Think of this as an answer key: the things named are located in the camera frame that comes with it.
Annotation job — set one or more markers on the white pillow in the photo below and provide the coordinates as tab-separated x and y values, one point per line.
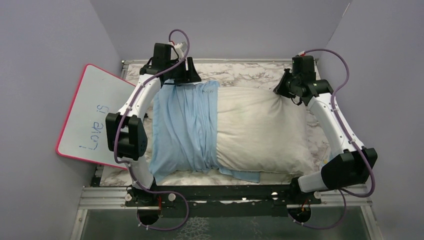
260	131

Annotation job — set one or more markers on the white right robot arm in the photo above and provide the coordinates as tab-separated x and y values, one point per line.
351	162

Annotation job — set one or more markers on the light blue pillowcase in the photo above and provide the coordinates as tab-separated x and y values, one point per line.
184	131

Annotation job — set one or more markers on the small blue white packet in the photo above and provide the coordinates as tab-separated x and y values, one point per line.
325	158

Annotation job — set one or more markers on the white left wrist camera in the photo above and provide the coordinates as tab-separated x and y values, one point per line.
177	50

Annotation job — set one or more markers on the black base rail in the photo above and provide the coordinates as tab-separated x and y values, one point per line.
215	201

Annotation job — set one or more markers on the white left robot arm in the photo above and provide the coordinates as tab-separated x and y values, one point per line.
125	132

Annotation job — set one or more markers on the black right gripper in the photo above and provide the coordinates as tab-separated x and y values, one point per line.
281	89

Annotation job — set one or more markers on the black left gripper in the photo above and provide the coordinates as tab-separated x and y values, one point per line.
189	76

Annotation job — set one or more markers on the pink framed whiteboard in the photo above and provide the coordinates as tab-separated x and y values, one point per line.
83	136

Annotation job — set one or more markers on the aluminium table edge frame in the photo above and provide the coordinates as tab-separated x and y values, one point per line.
239	61

